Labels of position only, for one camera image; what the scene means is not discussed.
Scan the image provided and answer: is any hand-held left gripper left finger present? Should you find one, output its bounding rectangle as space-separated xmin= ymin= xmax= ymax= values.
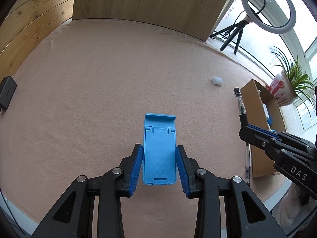
xmin=31 ymin=143 xmax=144 ymax=238

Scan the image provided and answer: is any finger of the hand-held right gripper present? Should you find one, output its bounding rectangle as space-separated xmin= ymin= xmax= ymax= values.
xmin=248 ymin=124 xmax=317 ymax=152
xmin=238 ymin=126 xmax=317 ymax=164

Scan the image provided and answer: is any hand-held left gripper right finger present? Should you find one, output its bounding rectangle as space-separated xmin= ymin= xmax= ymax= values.
xmin=175 ymin=145 xmax=285 ymax=238

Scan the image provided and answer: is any blue phone stand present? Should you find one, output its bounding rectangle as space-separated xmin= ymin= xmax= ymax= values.
xmin=143 ymin=113 xmax=177 ymax=185

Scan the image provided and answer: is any clear pen with black grip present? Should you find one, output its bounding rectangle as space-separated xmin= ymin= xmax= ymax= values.
xmin=233 ymin=87 xmax=252 ymax=185

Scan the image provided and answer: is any cardboard box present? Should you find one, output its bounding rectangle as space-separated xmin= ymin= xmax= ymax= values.
xmin=240 ymin=79 xmax=286 ymax=178

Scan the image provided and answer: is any person's right hand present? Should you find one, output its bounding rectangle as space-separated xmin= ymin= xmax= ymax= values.
xmin=272 ymin=185 xmax=317 ymax=231

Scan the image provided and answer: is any red and white plant pot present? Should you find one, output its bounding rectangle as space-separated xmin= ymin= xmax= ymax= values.
xmin=265 ymin=71 xmax=298 ymax=107

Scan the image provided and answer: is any green spider plant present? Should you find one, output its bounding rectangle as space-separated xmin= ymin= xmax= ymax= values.
xmin=270 ymin=46 xmax=316 ymax=109

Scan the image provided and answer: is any pink felt table mat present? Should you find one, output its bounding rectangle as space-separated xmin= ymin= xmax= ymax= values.
xmin=0 ymin=18 xmax=293 ymax=238

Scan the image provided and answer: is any black power adapter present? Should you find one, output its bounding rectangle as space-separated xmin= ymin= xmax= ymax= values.
xmin=0 ymin=76 xmax=17 ymax=110

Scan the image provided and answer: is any wooden board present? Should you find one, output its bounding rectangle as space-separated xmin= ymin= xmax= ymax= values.
xmin=72 ymin=0 xmax=237 ymax=42

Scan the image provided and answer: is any white ring light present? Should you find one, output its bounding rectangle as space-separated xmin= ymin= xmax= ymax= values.
xmin=241 ymin=0 xmax=297 ymax=34

